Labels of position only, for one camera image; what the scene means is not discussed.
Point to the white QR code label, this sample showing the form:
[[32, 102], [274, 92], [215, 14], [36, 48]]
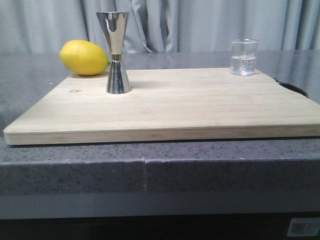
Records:
[[303, 227]]

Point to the grey curtain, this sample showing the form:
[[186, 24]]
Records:
[[158, 26]]

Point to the yellow lemon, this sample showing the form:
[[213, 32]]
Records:
[[84, 57]]

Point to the steel double jigger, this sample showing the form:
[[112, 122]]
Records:
[[113, 25]]

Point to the glass beaker with clear liquid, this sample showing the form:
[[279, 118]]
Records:
[[243, 56]]

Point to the wooden cutting board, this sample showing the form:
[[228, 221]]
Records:
[[164, 105]]

